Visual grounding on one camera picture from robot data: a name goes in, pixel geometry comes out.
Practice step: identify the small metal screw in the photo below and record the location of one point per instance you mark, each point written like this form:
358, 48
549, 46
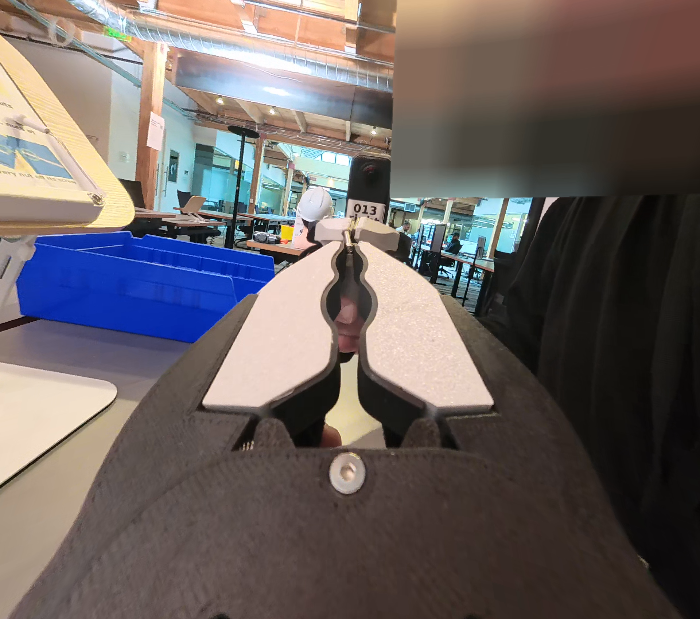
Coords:
348, 242

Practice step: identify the silver ventilation duct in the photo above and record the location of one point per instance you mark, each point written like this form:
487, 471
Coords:
219, 37

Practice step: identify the blue divided plastic bin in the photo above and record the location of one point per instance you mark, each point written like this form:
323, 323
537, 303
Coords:
109, 291

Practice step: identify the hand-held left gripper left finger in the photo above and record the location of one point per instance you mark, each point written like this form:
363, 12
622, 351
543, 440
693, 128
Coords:
273, 346

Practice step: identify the white paper notice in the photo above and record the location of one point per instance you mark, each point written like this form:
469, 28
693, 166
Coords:
156, 130

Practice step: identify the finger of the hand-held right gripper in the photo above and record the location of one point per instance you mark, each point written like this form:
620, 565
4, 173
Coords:
332, 232
378, 234

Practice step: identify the white hard hat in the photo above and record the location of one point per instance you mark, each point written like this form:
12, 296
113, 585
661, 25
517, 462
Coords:
314, 202

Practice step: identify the green exit sign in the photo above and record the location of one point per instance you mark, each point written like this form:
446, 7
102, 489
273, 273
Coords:
117, 33

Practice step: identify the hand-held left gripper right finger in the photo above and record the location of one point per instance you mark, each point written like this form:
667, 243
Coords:
421, 346

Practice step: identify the person's black clothing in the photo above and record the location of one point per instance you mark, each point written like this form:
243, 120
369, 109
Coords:
601, 356

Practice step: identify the white instruction board stand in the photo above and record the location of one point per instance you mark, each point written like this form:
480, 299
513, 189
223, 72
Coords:
54, 182

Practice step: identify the grey desk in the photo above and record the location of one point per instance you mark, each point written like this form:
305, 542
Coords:
82, 335

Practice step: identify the person's right hand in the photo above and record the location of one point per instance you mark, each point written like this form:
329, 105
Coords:
348, 326

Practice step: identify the yellow container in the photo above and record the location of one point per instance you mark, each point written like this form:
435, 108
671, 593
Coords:
287, 233

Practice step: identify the wooden support post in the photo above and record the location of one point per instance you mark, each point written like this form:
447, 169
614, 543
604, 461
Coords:
150, 83

